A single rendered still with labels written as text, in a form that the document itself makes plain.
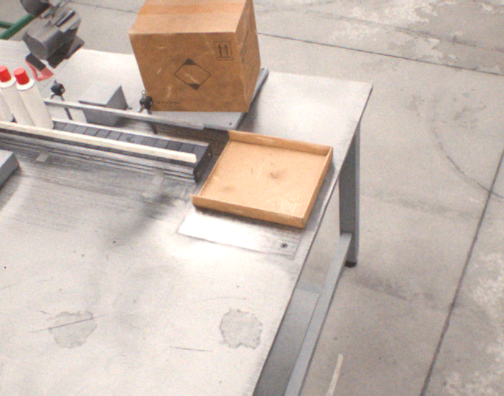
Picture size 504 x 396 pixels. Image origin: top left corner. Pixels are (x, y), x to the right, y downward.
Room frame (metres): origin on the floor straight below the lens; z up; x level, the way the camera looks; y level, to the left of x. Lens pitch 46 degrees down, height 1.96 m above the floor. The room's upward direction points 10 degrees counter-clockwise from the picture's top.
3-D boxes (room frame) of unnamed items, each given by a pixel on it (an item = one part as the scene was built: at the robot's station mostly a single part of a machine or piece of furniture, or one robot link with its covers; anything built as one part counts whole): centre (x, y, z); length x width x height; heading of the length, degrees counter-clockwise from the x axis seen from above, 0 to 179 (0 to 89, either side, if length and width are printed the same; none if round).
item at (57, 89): (1.52, 0.50, 0.91); 0.07 x 0.03 x 0.16; 151
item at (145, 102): (1.37, 0.24, 0.91); 0.07 x 0.03 x 0.16; 151
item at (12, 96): (1.49, 0.61, 0.98); 0.05 x 0.05 x 0.20
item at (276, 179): (1.13, -0.05, 0.85); 0.30 x 0.26 x 0.04; 61
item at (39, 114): (1.46, 0.55, 0.98); 0.05 x 0.05 x 0.20
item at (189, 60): (1.56, 0.06, 0.99); 0.30 x 0.24 x 0.27; 73
